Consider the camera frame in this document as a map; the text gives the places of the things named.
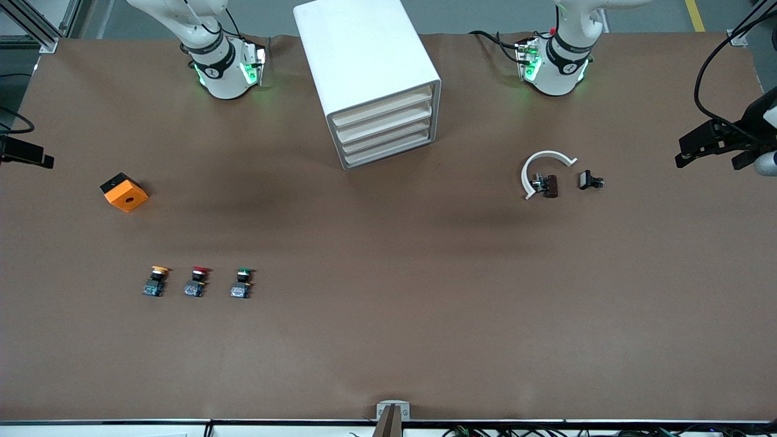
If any aluminium frame profile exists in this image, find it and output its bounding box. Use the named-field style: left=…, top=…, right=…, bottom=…
left=0, top=0, right=83, bottom=54
left=728, top=0, right=777, bottom=46

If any grey metal table bracket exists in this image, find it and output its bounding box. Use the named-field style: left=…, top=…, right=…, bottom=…
left=376, top=400, right=412, bottom=421

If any white plastic bin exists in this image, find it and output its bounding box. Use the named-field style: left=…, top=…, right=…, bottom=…
left=340, top=117, right=436, bottom=156

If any orange box with hole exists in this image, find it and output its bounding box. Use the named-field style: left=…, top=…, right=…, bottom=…
left=100, top=172, right=149, bottom=213

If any black base power cable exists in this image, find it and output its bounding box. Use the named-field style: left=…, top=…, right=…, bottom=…
left=470, top=29, right=523, bottom=61

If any silver base connector block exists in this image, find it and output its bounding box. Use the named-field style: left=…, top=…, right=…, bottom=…
left=246, top=44, right=266, bottom=87
left=516, top=38, right=541, bottom=83

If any green push button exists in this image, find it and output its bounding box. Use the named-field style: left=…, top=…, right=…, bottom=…
left=230, top=267, right=256, bottom=300

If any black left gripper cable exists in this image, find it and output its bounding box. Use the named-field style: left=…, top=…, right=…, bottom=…
left=692, top=6, right=777, bottom=128

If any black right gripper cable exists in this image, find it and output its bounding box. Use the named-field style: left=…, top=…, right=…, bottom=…
left=0, top=108, right=35, bottom=134

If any red push button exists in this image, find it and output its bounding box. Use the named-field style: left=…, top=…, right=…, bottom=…
left=184, top=265, right=211, bottom=299

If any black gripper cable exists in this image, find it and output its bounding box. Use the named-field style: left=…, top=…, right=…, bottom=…
left=692, top=6, right=777, bottom=128
left=0, top=108, right=35, bottom=134

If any yellow push button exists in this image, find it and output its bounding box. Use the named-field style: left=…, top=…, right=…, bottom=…
left=142, top=265, right=172, bottom=298

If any white curved plastic piece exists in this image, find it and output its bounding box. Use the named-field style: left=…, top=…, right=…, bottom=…
left=521, top=150, right=579, bottom=201

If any brown electrical component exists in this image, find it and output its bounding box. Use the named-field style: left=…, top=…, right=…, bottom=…
left=531, top=173, right=559, bottom=199

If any brown paper table cover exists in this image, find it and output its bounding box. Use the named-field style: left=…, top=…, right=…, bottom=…
left=0, top=32, right=777, bottom=421

